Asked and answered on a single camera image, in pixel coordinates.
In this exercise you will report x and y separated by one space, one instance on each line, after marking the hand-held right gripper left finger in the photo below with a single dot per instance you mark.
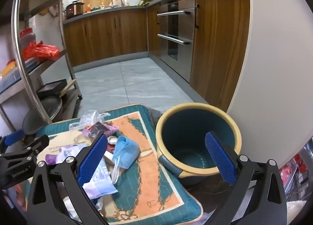
93 159

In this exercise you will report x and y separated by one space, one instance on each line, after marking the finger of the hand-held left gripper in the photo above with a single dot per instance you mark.
36 144
14 137

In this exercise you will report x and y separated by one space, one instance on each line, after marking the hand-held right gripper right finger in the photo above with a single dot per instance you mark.
220 159

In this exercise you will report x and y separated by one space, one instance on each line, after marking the white medicine box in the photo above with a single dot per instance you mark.
109 157

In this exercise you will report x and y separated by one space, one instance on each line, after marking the white blue plastic packet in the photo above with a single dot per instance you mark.
100 181

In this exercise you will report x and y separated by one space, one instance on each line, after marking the purple snack wrapper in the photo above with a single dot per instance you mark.
97 128

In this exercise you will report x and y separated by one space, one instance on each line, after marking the blue face mask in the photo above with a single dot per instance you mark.
127 151

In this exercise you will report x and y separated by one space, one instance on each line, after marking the blue bin with yellow rim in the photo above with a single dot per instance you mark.
185 139

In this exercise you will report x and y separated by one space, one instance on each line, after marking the clear plastic bag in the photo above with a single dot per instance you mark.
89 117

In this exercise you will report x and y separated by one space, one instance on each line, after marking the round metal lid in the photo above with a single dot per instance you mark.
49 110

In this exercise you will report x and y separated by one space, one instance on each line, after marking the patterned teal cloth mat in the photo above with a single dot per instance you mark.
146 178

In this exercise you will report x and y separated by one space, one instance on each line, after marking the black flat box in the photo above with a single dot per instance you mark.
51 86

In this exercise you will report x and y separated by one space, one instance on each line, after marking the blue grey plastic tray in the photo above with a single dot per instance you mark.
22 75

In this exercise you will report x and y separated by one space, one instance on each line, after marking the red packaged goods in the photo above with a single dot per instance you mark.
291 171

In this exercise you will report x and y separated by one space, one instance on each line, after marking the red plastic bag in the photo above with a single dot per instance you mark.
41 51

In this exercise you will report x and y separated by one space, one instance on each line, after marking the red lidded jar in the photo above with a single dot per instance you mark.
27 39

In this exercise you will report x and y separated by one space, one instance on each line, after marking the metal shelf rack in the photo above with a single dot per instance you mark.
15 31

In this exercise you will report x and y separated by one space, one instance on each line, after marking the stainless steel oven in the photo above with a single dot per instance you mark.
184 53

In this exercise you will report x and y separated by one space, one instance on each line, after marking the wooden kitchen cabinets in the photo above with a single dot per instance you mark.
220 44

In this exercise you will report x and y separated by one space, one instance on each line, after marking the yellow container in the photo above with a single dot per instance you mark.
143 0

